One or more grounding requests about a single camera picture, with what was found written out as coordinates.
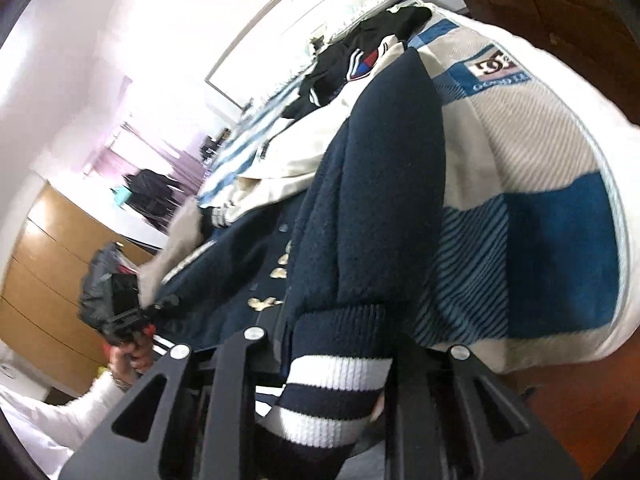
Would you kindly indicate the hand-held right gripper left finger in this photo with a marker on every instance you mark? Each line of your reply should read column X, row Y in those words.
column 235, row 360

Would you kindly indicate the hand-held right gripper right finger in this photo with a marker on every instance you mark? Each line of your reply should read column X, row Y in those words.
column 415, row 385

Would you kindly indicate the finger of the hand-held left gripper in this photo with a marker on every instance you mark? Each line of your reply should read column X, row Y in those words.
column 162, row 307

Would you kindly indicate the navy cream varsity jacket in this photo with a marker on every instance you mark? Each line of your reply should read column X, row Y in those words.
column 380, row 185

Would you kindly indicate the person's left forearm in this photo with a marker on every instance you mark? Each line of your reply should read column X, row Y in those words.
column 60, row 420

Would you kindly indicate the dark hanging clothes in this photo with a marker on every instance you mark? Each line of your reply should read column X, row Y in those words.
column 150, row 195

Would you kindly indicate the person's left hand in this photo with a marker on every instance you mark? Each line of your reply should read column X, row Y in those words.
column 132, row 355

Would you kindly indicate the light wooden wardrobe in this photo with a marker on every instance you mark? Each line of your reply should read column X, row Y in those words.
column 45, row 260

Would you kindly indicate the beige cloth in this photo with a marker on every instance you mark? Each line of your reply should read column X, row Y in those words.
column 187, row 230

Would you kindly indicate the small teal item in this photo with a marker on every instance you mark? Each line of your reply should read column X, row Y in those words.
column 121, row 197

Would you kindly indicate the pink curtain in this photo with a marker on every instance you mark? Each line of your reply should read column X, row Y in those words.
column 165, row 160

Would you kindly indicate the cream bed headboard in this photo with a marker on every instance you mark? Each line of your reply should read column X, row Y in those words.
column 280, row 30

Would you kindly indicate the black garment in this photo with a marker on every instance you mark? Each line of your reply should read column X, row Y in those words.
column 380, row 25

